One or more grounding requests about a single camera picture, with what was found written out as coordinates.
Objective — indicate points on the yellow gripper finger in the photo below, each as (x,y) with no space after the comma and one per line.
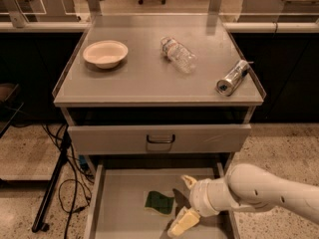
(189,181)
(186,218)

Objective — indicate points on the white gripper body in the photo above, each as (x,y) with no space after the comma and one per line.
(198,196)

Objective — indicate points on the green yellow sponge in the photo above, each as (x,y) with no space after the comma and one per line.
(159,203)

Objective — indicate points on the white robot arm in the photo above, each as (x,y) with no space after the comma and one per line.
(244,188)

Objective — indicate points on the open grey middle drawer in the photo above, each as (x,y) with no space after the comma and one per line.
(118,206)

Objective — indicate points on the grey top drawer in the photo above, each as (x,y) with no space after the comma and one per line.
(132,139)

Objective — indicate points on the grey drawer cabinet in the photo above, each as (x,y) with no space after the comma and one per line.
(145,88)

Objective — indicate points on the silver drink can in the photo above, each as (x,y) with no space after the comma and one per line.
(233,79)

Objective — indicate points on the clear plastic water bottle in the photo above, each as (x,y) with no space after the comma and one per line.
(178,54)

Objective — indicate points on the black stand leg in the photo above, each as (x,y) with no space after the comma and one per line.
(39,223)

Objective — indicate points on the white paper bowl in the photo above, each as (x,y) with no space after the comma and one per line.
(105,54)

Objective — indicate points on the glass barrier with posts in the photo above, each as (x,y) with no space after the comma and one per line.
(22,13)

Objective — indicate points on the black drawer handle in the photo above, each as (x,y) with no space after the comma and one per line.
(160,139)

